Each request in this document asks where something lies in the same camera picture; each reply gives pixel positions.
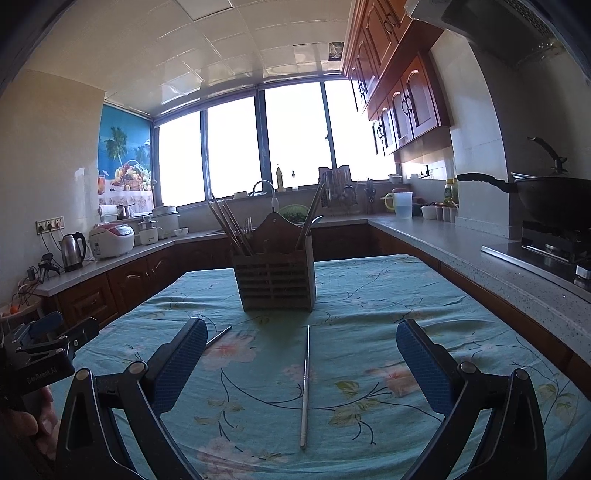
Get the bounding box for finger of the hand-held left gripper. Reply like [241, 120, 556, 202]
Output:
[28, 311, 65, 344]
[58, 318, 100, 358]

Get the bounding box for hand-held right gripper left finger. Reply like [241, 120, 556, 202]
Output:
[54, 318, 208, 480]

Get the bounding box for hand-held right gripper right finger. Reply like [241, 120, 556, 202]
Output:
[396, 318, 550, 480]

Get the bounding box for metal chopstick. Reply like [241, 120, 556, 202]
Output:
[300, 324, 311, 450]
[299, 184, 327, 252]
[205, 325, 233, 348]
[294, 183, 324, 254]

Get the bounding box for wooden utensil holder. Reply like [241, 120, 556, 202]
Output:
[231, 212, 317, 313]

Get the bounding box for dark wooden chopstick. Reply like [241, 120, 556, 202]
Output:
[207, 195, 245, 256]

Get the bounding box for light wooden chopstick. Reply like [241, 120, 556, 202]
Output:
[222, 199, 254, 254]
[211, 191, 251, 256]
[228, 200, 256, 253]

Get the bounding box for person's left hand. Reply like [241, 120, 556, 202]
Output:
[0, 390, 60, 472]

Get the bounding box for small black tripod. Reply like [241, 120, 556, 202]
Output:
[28, 253, 61, 283]

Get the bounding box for steel electric kettle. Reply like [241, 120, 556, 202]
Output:
[58, 231, 88, 273]

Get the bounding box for dark wooden base cabinets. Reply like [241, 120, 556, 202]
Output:
[41, 220, 591, 393]

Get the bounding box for pink and white rice cooker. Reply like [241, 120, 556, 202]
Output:
[88, 222, 136, 259]

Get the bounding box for floral teal tablecloth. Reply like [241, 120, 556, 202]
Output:
[46, 254, 580, 480]

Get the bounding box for white blender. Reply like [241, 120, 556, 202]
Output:
[139, 217, 163, 246]

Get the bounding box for white electric cooker pot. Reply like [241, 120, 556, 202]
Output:
[151, 205, 181, 238]

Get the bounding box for gas stove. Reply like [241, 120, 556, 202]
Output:
[481, 219, 591, 291]

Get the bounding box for metal spoon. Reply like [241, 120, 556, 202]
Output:
[302, 213, 326, 250]

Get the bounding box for curved sink faucet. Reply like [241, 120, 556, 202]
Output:
[252, 180, 279, 213]

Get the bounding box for metal dish rack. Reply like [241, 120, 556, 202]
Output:
[318, 165, 360, 214]

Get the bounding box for black wok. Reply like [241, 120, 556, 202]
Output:
[456, 136, 591, 229]

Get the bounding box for kitchen window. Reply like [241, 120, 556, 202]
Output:
[152, 78, 398, 206]

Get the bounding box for range hood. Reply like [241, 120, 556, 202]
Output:
[404, 0, 566, 68]

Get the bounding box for tangled cables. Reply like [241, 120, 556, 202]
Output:
[0, 277, 44, 319]

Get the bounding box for clear pitcher green handle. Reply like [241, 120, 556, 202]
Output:
[381, 191, 413, 217]

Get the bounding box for tropical fruit wall poster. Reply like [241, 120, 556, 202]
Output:
[98, 104, 153, 208]

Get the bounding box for lower wooden wall cabinets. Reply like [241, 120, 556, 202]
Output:
[367, 51, 451, 157]

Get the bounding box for wooden wall cabinets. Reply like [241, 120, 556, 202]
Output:
[367, 51, 451, 157]
[342, 0, 444, 116]

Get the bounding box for upper wooden wall cabinets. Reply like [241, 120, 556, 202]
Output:
[342, 0, 444, 116]

